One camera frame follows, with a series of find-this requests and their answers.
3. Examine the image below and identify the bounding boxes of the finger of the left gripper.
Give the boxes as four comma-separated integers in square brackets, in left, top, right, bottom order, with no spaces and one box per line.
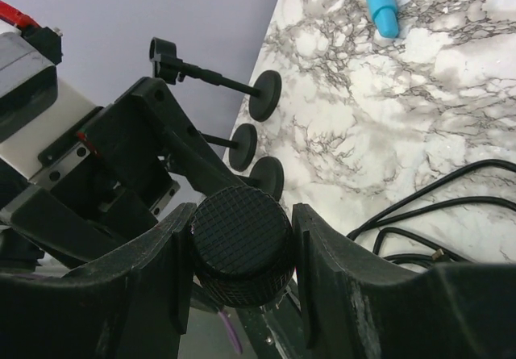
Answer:
[116,77,244,196]

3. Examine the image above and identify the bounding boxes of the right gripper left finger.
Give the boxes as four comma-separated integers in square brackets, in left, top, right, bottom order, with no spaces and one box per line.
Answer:
[1,203,196,358]

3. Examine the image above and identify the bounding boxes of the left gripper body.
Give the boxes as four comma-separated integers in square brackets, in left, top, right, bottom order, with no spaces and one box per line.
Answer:
[1,105,178,262]

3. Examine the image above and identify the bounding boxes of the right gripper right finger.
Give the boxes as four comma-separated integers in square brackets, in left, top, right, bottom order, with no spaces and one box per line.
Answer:
[292,203,515,358]

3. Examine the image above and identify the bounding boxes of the short black mic stand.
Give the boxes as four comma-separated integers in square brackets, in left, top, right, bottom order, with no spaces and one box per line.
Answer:
[201,123,257,172]

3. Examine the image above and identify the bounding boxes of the black condenser microphone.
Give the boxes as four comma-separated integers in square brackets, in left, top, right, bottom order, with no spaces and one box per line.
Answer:
[189,186,295,308]

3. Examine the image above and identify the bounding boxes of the tall black mic stand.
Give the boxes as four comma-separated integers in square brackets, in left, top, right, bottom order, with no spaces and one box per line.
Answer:
[149,37,282,122]

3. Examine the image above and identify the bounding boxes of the blue microphone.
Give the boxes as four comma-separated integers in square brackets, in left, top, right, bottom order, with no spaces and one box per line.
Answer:
[366,0,399,39]

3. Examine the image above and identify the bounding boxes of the shock mount mic stand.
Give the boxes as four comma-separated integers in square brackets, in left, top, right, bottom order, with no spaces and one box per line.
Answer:
[239,157,285,202]

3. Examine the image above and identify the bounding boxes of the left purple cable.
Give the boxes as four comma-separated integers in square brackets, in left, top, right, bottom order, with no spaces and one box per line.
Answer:
[217,310,244,355]

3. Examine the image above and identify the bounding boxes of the black usb cable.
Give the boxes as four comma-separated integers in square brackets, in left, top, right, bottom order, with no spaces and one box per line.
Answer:
[346,158,516,271]

